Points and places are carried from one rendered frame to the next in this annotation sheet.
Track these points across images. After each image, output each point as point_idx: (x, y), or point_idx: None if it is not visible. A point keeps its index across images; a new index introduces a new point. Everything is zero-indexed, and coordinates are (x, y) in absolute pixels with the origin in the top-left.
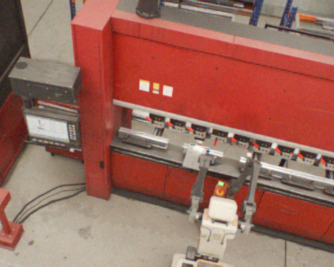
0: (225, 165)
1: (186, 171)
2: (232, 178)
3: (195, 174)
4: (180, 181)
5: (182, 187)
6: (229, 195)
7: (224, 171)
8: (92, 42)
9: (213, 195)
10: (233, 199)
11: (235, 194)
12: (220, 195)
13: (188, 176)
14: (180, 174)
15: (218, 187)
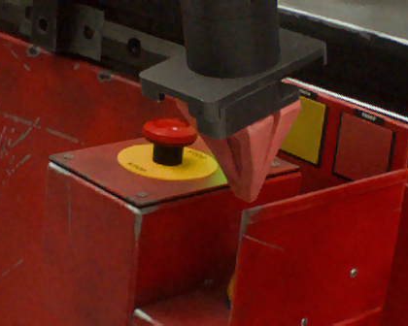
0: (386, 6)
1: (26, 46)
2: (396, 87)
3: (81, 86)
4: None
5: (7, 289)
6: (188, 48)
7: (336, 12)
8: None
9: (75, 154)
10: (319, 322)
11: (341, 188)
12: (152, 179)
13: (40, 127)
14: None
15: (200, 142)
